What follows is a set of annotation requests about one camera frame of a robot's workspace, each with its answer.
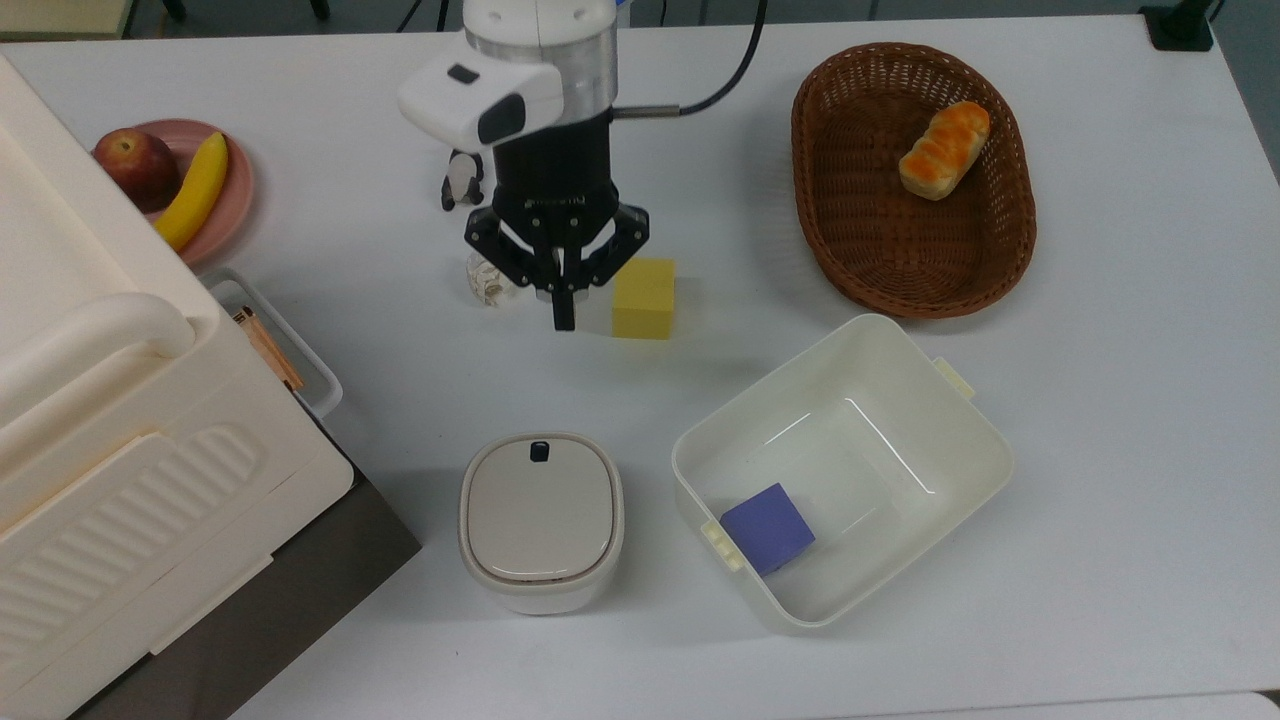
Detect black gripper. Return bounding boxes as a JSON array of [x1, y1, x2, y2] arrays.
[[464, 108, 652, 333]]

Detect small white trash can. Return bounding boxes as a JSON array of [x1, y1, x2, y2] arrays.
[[459, 431, 626, 616]]

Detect crumpled white paper ball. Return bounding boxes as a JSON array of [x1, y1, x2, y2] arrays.
[[466, 250, 523, 308]]

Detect yellow foam cube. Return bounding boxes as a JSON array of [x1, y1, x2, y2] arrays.
[[612, 258, 677, 341]]

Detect panda toy figure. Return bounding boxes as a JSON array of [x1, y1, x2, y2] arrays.
[[441, 150, 486, 212]]

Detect brown wicker basket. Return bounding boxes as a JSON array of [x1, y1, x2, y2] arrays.
[[791, 42, 1038, 319]]

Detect pink plate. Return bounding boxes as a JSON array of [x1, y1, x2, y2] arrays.
[[95, 119, 256, 266]]

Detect purple foam cube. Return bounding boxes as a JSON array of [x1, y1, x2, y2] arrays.
[[720, 483, 817, 577]]

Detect yellow banana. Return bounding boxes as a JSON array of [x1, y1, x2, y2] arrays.
[[153, 132, 230, 253]]

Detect white plastic bin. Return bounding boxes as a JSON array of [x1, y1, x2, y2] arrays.
[[671, 313, 1014, 631]]

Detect toy bread loaf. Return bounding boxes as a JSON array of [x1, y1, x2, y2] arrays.
[[898, 100, 991, 202]]

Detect red apple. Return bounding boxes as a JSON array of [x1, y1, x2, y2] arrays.
[[92, 128, 183, 213]]

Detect dark wooden cabinet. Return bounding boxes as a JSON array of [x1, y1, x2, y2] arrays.
[[70, 400, 423, 720]]

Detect cream plastic storage box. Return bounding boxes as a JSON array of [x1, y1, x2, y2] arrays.
[[0, 55, 356, 720]]

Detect black stand base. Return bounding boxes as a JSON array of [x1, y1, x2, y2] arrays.
[[1140, 0, 1216, 53]]

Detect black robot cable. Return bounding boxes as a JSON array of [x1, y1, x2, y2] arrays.
[[612, 0, 770, 120]]

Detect white cabinet drawer handle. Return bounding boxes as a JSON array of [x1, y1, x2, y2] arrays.
[[200, 267, 344, 419]]

